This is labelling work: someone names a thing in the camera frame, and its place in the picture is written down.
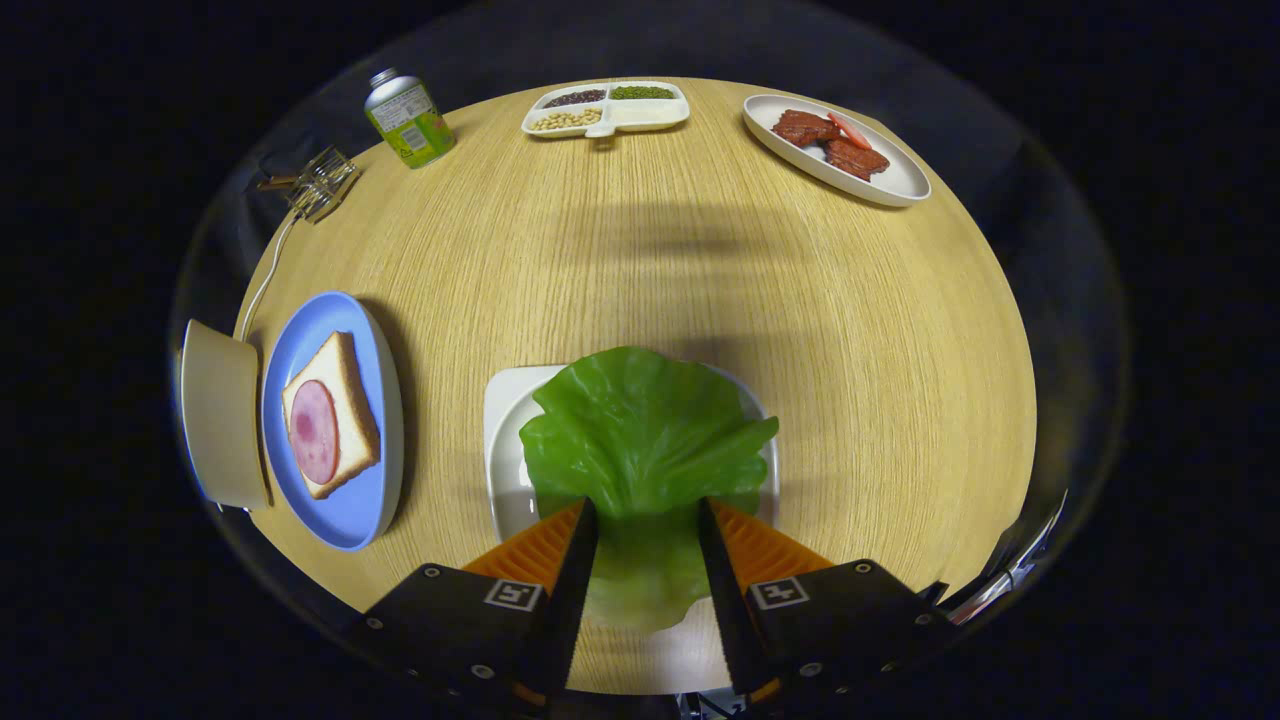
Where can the white square plate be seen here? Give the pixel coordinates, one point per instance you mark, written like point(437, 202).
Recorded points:
point(505, 440)

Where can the pink ham slice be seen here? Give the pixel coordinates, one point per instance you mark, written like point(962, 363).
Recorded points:
point(314, 432)

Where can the dark red jerky piece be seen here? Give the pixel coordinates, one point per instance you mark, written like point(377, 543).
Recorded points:
point(800, 128)
point(858, 160)

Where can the blue plate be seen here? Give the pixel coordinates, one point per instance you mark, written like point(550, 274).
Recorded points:
point(340, 520)

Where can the green lettuce leaf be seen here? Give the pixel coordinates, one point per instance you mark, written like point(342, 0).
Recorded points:
point(640, 430)

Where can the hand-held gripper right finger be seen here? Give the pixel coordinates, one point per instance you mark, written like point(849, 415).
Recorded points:
point(722, 600)

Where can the pile of dark red beans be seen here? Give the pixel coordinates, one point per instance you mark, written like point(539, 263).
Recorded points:
point(575, 98)

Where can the white toaster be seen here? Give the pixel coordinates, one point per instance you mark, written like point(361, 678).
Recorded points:
point(222, 410)

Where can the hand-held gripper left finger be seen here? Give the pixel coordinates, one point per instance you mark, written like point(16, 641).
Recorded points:
point(570, 600)

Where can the white oval plate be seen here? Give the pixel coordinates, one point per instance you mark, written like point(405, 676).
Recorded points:
point(900, 180)

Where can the pile of yellow soybeans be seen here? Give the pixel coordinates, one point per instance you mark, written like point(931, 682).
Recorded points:
point(566, 120)

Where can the shiny metal frame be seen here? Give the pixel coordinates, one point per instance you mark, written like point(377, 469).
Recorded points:
point(1000, 590)

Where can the pink sausage slice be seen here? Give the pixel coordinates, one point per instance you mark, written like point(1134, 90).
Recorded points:
point(850, 130)

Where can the white divided snack tray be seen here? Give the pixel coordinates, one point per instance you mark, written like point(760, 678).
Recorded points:
point(650, 112)

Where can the pile of green beans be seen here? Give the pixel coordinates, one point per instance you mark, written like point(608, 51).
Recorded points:
point(642, 93)

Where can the white bread slice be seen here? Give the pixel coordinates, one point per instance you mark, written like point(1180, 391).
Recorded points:
point(355, 400)

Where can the green labelled metal bottle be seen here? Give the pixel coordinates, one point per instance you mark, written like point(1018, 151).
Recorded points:
point(405, 125)

